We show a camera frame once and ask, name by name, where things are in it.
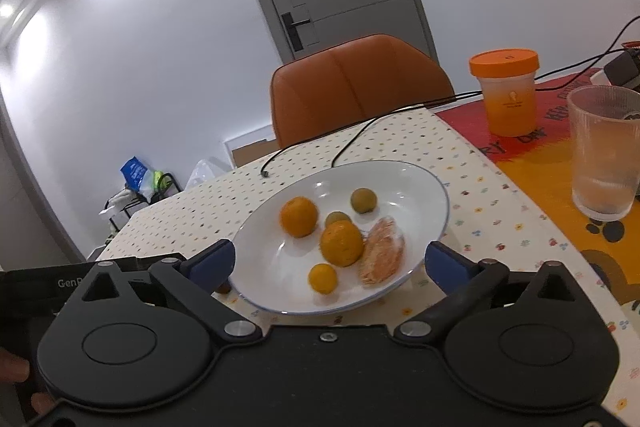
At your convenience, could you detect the white oval plate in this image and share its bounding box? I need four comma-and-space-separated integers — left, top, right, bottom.
229, 160, 449, 317

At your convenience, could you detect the person's right hand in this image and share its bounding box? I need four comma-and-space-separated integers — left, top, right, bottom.
0, 348, 54, 415

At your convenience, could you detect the black metal shelf rack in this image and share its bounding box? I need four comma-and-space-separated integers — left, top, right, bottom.
99, 173, 182, 242

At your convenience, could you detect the large orange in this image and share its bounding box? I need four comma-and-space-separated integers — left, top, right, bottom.
319, 220, 364, 268
279, 196, 319, 239

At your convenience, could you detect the green plum far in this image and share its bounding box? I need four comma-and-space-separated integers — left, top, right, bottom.
350, 187, 378, 215

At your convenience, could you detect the orange leather chair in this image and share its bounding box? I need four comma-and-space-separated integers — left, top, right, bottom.
270, 35, 454, 148

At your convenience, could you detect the blue plastic bag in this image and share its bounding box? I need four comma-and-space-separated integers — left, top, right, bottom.
120, 156, 151, 193

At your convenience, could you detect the small yellow kumquat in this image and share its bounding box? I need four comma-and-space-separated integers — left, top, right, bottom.
308, 263, 338, 295

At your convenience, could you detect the flat cardboard box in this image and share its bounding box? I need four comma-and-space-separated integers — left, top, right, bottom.
224, 124, 279, 167

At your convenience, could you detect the black usb cable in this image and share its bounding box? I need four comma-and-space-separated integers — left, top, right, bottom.
260, 90, 484, 179

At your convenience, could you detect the clear plastic bag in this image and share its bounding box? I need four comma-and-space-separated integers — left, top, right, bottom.
186, 157, 232, 190

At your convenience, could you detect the red orange table mat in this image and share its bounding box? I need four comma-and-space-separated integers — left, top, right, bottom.
439, 70, 639, 314

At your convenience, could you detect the black door handle lock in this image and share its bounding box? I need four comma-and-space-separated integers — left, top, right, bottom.
281, 12, 311, 52

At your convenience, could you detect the green plum near centre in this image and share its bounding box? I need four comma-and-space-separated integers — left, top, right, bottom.
324, 211, 352, 228

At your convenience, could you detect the peeled pomelo segment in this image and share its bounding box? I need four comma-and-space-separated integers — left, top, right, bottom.
358, 217, 406, 285

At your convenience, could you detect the green plum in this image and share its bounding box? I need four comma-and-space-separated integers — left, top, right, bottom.
324, 211, 352, 228
350, 187, 378, 215

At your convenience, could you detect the orange lidded plastic cup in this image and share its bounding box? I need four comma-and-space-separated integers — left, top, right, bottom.
469, 48, 539, 138

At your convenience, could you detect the floral white tablecloth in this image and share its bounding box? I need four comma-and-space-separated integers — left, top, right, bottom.
101, 109, 639, 426

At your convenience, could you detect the dark purple plum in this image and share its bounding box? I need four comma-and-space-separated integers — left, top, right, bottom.
217, 284, 231, 295

